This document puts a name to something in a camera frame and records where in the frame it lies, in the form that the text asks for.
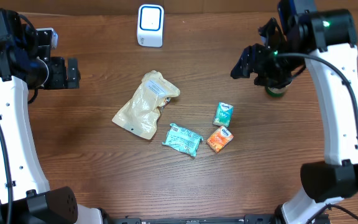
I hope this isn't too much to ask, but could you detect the white black barcode scanner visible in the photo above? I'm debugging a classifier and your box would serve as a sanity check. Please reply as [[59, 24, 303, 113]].
[[137, 4, 165, 48]]

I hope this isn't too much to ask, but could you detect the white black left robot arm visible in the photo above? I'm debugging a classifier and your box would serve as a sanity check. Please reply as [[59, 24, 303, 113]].
[[0, 9, 109, 223]]

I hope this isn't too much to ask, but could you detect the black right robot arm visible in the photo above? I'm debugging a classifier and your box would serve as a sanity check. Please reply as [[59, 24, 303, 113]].
[[231, 0, 358, 223]]

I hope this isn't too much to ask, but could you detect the teal Kleenex tissue pack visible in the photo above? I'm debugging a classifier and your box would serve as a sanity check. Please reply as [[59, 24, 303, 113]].
[[213, 102, 234, 128]]

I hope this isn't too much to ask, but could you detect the orange Kleenex tissue pack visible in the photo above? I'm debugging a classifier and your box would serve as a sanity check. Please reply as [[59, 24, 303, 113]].
[[206, 126, 234, 153]]

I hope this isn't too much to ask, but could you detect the jar with dark red lid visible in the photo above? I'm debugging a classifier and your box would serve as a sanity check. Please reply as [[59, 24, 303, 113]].
[[265, 86, 288, 98]]

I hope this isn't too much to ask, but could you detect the green wet wipes pack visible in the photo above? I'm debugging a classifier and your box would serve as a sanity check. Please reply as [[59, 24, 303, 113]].
[[162, 123, 203, 157]]

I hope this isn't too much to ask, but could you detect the beige paper pouch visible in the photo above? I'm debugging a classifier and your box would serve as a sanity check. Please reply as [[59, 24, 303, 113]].
[[112, 70, 180, 140]]

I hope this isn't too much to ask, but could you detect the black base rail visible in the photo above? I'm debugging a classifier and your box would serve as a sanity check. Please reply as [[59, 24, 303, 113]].
[[104, 214, 273, 224]]

